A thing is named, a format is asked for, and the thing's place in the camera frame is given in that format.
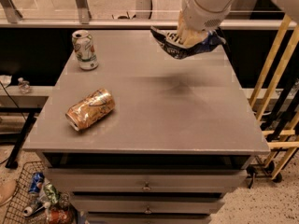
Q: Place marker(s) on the black white can in basket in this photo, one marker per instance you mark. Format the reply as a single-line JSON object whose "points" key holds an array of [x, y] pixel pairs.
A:
{"points": [[31, 208]]}

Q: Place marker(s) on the red soda can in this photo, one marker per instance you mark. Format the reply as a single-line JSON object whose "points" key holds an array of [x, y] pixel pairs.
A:
{"points": [[59, 216]]}

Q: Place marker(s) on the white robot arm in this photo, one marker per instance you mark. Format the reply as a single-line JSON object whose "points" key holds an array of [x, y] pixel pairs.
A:
{"points": [[289, 7]]}

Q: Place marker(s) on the metal window rail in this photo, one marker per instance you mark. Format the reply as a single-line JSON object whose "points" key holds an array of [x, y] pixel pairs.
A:
{"points": [[112, 13]]}

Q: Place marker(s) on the blue soda can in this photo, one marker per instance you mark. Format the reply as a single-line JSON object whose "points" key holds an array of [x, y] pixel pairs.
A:
{"points": [[36, 183]]}

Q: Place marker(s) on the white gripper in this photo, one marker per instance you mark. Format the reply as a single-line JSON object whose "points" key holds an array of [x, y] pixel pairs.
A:
{"points": [[204, 16]]}

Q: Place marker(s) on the wire basket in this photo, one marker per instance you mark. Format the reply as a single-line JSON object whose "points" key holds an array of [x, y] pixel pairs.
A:
{"points": [[22, 198]]}

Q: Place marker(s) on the white green soda can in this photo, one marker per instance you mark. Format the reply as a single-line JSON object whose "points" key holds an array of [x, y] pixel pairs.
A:
{"points": [[84, 49]]}

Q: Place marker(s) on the small glass bottle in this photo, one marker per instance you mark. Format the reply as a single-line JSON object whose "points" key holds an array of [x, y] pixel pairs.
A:
{"points": [[24, 85]]}

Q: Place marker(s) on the blue chip bag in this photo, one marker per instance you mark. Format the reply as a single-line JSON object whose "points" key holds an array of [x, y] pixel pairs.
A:
{"points": [[188, 43]]}

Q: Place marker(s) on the crushed orange soda can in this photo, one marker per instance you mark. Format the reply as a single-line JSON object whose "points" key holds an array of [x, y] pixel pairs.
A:
{"points": [[89, 110]]}

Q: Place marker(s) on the grey drawer cabinet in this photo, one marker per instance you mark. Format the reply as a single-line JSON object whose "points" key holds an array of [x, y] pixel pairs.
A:
{"points": [[180, 137]]}

